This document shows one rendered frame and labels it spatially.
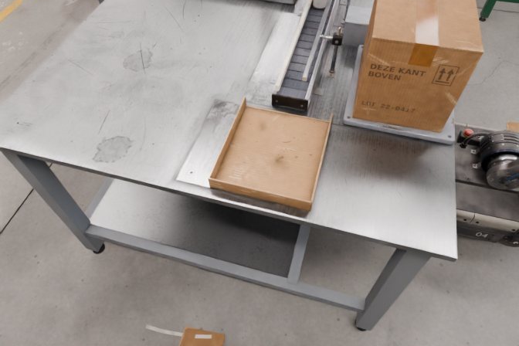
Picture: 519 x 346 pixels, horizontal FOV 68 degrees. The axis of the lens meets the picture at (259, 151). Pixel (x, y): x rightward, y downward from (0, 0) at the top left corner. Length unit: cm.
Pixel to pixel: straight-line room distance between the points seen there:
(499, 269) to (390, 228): 112
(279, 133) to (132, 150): 41
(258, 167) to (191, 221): 70
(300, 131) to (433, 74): 37
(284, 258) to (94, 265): 87
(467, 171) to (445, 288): 51
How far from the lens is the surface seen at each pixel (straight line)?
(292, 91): 114
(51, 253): 205
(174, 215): 168
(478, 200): 187
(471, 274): 197
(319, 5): 147
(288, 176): 99
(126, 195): 179
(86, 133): 120
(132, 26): 156
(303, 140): 107
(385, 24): 100
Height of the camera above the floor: 165
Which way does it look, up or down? 52 degrees down
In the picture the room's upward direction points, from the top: 2 degrees counter-clockwise
